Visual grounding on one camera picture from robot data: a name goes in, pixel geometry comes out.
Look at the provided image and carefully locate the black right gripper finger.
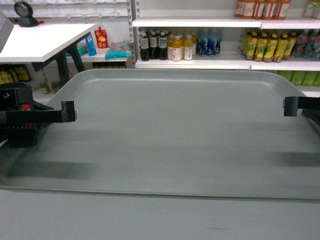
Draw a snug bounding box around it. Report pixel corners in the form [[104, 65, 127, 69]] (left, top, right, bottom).
[[282, 96, 320, 117]]

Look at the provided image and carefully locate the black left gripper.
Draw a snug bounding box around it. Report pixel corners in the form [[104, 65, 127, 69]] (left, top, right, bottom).
[[0, 82, 77, 148]]

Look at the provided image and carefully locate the grey silver tray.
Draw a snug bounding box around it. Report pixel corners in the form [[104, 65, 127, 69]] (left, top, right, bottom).
[[0, 69, 320, 201]]

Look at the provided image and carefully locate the white checkout table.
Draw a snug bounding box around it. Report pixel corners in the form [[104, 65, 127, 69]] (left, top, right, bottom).
[[0, 23, 97, 63]]

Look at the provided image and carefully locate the black table leg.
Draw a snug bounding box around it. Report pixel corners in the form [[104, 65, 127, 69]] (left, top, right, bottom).
[[31, 32, 89, 87]]

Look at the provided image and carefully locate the blue snack pouch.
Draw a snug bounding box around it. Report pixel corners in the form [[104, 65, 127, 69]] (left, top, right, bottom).
[[85, 32, 97, 57]]

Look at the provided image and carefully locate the white upper shelf board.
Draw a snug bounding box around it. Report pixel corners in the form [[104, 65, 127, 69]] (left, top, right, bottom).
[[135, 51, 252, 70]]

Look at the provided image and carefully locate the teal snack bag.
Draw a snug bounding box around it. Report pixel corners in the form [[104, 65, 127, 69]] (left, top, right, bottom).
[[105, 40, 134, 60]]

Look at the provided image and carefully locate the red yellow snack pouch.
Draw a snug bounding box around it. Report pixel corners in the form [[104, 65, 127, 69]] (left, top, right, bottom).
[[94, 26, 109, 49]]

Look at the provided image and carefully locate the dark oolong tea bottle left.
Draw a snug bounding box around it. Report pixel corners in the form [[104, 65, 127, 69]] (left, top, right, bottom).
[[139, 32, 150, 62]]

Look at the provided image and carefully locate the dark oolong tea bottle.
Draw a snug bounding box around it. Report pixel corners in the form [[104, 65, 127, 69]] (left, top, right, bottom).
[[149, 31, 158, 60], [139, 32, 150, 62], [158, 32, 168, 60]]

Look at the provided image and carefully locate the blue drink bottle right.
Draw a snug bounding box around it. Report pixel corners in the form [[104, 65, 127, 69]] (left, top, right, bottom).
[[208, 27, 222, 56]]

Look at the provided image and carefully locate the blue drink bottle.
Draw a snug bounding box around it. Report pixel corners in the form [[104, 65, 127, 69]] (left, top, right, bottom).
[[196, 28, 209, 56], [208, 27, 222, 56]]

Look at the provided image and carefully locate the white slotted shelf upright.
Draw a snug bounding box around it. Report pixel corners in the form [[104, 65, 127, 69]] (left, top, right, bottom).
[[126, 0, 139, 69]]

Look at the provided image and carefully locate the dark oolong tea bottle middle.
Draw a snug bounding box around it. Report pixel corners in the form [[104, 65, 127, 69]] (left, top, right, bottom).
[[149, 31, 158, 60]]

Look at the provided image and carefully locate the blue drink bottle left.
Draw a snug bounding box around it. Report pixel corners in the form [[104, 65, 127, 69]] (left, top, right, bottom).
[[196, 28, 209, 56]]

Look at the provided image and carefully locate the black round barcode scanner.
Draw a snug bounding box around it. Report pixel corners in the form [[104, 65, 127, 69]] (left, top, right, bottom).
[[14, 0, 39, 28]]

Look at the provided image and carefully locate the yellow juice bottle front right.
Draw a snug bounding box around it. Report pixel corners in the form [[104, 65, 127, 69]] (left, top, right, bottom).
[[183, 34, 193, 61]]

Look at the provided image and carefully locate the yellow juice bottle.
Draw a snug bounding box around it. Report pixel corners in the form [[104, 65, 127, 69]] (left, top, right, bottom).
[[172, 35, 182, 62], [183, 34, 193, 61], [167, 34, 175, 60]]

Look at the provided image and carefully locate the dark oolong tea bottle right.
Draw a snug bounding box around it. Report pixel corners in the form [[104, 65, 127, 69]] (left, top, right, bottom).
[[158, 32, 168, 60]]

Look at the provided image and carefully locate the yellow juice bottle back left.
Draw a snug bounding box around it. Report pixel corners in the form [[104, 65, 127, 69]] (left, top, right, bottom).
[[167, 34, 175, 60]]

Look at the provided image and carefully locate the yellow juice bottle front left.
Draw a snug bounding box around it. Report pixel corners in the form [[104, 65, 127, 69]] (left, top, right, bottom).
[[172, 35, 182, 62]]

